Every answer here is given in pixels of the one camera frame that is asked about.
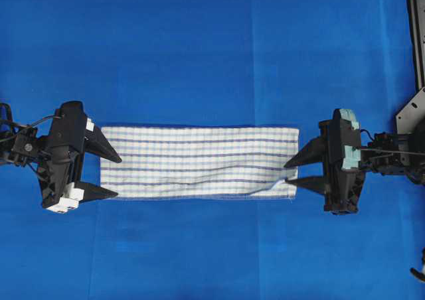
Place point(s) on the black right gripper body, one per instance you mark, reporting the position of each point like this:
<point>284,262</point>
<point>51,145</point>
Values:
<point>344,186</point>

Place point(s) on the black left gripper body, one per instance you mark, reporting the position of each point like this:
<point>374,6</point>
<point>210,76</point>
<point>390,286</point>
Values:
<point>64,148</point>

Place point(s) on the black clamp at edge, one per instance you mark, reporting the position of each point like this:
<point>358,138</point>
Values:
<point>418,273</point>

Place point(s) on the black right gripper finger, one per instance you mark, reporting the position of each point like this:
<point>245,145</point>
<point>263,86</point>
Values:
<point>315,184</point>
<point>315,151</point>

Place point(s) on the teal right wrist camera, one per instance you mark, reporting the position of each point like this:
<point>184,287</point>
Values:
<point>350,139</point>

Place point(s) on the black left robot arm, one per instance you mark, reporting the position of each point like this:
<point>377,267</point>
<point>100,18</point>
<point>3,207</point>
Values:
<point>21,145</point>

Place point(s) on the white blue striped towel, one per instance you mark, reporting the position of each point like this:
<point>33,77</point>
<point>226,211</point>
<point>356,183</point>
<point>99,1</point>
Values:
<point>164,163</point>

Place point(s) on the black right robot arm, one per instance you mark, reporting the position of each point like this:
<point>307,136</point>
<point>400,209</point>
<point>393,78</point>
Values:
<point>394,154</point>

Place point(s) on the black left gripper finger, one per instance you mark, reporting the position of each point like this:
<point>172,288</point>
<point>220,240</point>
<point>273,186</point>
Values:
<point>93,192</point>
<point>97,144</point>

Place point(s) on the black aluminium frame rail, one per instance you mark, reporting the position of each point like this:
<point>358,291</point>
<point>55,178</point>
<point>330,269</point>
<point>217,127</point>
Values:
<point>416,22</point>

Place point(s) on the blue table cover cloth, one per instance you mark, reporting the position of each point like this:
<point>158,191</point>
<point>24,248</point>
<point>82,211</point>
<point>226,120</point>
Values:
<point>206,63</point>

